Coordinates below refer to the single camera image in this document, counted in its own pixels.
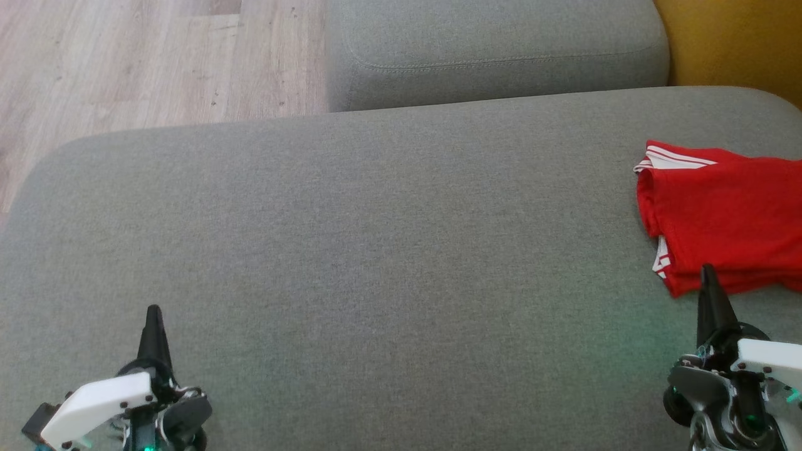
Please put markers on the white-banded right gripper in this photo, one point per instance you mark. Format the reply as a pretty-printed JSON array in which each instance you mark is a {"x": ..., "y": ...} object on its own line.
[{"x": 764, "y": 363}]

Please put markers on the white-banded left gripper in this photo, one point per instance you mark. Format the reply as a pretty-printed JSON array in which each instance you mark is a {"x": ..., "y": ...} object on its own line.
[{"x": 94, "y": 404}]

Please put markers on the red shirt with white sleeves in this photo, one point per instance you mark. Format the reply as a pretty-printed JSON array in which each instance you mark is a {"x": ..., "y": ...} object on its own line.
[{"x": 727, "y": 219}]

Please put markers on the large grey sofa seat cushion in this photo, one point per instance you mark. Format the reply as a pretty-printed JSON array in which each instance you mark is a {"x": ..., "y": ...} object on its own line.
[{"x": 376, "y": 250}]

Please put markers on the small grey sofa cushion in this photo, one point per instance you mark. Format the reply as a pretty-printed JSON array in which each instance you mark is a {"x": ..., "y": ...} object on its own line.
[{"x": 489, "y": 44}]

